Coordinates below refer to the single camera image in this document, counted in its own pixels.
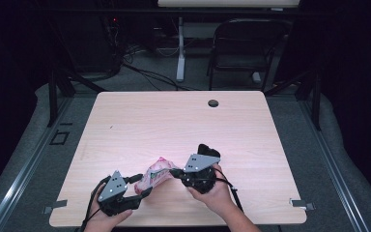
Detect person's left hand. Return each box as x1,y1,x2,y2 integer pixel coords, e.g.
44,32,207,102
83,188,133,228

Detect aluminium floor rail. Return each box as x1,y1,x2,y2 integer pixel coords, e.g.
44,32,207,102
0,96,75,232
297,99,371,232

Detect dark equipment with red light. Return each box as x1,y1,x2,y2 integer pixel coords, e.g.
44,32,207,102
100,14,126,75

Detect pink and white plastic bag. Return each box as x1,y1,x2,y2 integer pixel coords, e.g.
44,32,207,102
133,156,179,195

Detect black metal frame strut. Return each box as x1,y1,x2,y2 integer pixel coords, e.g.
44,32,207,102
264,68,323,131
45,68,108,129

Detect person's right hand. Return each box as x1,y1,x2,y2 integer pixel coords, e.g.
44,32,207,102
186,165,237,218

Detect left hand-held gripper black cable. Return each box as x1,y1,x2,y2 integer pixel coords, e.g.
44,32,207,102
79,175,112,232

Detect black floor cables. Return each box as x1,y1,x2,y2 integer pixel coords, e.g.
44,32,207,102
121,43,201,92

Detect grey table bracket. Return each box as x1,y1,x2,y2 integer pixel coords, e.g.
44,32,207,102
289,197,317,212
43,199,69,216

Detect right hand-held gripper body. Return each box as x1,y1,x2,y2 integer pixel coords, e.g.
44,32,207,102
180,153,222,195

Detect hand-held gripper black cable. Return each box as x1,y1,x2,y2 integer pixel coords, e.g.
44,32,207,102
214,163,244,215
79,175,112,232

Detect white desk leg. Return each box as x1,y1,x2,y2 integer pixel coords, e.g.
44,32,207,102
175,16,187,83

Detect black folding chair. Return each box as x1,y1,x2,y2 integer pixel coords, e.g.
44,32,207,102
206,17,292,93

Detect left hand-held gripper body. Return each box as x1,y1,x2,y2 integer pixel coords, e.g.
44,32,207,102
98,170,142,218

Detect right hand-held gripper black cable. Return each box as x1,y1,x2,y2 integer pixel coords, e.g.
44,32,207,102
214,163,244,215

